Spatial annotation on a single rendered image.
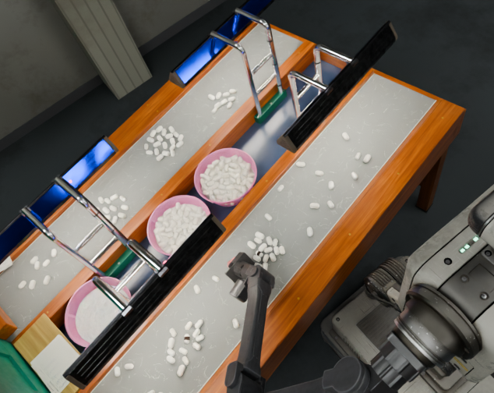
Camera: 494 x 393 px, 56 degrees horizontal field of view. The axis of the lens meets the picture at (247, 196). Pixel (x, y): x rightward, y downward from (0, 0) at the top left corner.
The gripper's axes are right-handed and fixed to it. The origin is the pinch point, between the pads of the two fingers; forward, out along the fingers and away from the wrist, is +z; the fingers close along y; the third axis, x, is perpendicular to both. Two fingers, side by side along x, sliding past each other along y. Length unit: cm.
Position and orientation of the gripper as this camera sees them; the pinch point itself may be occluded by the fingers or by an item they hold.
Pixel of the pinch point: (229, 263)
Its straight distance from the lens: 176.2
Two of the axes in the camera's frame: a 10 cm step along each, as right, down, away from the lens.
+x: 6.2, 6.9, 3.8
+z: -4.7, -0.6, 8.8
